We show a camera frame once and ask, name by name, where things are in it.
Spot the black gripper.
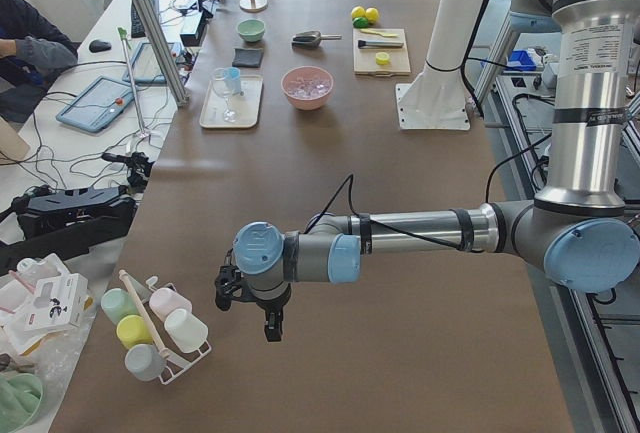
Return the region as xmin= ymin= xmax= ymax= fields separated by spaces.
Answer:
xmin=214 ymin=249 xmax=291 ymax=342

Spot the metal ice scoop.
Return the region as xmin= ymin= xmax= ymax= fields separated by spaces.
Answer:
xmin=291 ymin=30 xmax=342 ymax=49

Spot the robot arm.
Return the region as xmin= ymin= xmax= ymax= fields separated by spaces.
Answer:
xmin=215 ymin=0 xmax=639 ymax=341

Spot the pink cup on rack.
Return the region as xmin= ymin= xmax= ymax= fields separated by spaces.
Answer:
xmin=149 ymin=287 xmax=192 ymax=322

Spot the grey cup on rack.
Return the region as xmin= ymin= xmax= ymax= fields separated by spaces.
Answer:
xmin=125 ymin=344 xmax=166 ymax=381

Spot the yellow cup on rack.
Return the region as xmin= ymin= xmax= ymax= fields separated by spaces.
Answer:
xmin=116 ymin=315 xmax=153 ymax=350

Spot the green cup on rack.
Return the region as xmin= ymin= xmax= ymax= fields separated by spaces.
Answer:
xmin=100 ymin=288 xmax=138 ymax=325

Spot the pink bowl of ice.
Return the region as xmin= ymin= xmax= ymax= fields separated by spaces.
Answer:
xmin=281 ymin=66 xmax=334 ymax=111

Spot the light blue cup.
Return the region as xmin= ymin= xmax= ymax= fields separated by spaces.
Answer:
xmin=224 ymin=66 xmax=242 ymax=95

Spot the white product box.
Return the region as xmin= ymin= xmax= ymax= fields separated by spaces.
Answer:
xmin=24 ymin=273 xmax=88 ymax=332

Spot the cream serving tray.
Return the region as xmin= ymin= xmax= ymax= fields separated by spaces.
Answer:
xmin=199 ymin=74 xmax=263 ymax=129

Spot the clear wine glass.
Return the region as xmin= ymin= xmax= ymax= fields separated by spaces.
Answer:
xmin=212 ymin=67 xmax=236 ymax=123

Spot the green bowl at edge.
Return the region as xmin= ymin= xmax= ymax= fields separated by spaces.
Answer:
xmin=1 ymin=373 xmax=44 ymax=432

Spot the dark grey folded cloth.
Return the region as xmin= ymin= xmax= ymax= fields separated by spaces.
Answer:
xmin=232 ymin=48 xmax=263 ymax=68

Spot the blue teach pendant tablet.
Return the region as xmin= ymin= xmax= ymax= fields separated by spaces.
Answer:
xmin=56 ymin=76 xmax=133 ymax=133

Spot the wooden cutting board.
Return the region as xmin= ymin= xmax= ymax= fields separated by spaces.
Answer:
xmin=353 ymin=28 xmax=411 ymax=75

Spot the half lemon slice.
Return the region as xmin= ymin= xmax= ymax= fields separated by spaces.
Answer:
xmin=375 ymin=52 xmax=390 ymax=65

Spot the metal muddler black tip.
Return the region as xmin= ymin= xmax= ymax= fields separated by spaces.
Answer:
xmin=357 ymin=39 xmax=404 ymax=49

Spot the black keyboard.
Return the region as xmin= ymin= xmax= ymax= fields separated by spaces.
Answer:
xmin=130 ymin=0 xmax=161 ymax=38

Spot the yellow plastic knife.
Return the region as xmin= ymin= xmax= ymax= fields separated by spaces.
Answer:
xmin=360 ymin=28 xmax=399 ymax=38

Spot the black computer mouse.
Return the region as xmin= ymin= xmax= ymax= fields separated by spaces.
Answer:
xmin=88 ymin=39 xmax=112 ymax=53

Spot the green lime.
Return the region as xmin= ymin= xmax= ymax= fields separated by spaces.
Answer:
xmin=352 ymin=17 xmax=370 ymax=29

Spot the yellow lemon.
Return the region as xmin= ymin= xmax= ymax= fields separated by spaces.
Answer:
xmin=365 ymin=7 xmax=380 ymax=24
xmin=351 ymin=6 xmax=365 ymax=19

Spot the person in dark jacket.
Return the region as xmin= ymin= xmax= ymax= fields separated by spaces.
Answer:
xmin=1 ymin=0 xmax=78 ymax=124

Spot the blue parts bin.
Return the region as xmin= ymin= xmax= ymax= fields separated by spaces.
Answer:
xmin=507 ymin=49 xmax=542 ymax=71

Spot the white wire cup rack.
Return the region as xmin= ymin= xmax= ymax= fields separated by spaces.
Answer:
xmin=139 ymin=276 xmax=212 ymax=385

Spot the wooden rack handle stick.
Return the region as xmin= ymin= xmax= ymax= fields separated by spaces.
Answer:
xmin=118 ymin=269 xmax=170 ymax=359

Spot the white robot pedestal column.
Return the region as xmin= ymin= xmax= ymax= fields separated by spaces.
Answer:
xmin=396 ymin=0 xmax=488 ymax=131

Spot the aluminium frame post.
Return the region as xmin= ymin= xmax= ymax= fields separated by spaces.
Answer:
xmin=131 ymin=0 xmax=189 ymax=107

